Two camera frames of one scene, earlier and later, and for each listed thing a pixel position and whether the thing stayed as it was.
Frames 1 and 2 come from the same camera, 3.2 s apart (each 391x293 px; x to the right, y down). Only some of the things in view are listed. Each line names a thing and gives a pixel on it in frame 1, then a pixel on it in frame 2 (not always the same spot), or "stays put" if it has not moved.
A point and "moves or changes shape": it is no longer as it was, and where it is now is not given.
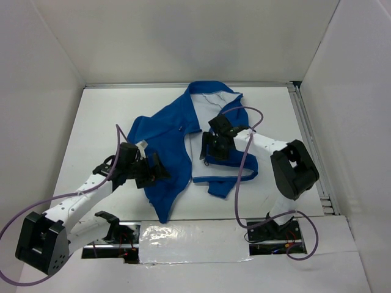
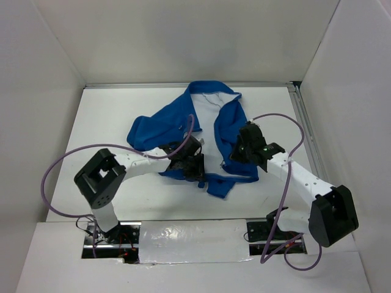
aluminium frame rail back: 160,85 stays put
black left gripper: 148,179 → 198,173
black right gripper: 208,138 → 235,154
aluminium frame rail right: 328,207 stays put
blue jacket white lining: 175,135 moves or changes shape
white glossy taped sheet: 192,242 stays put
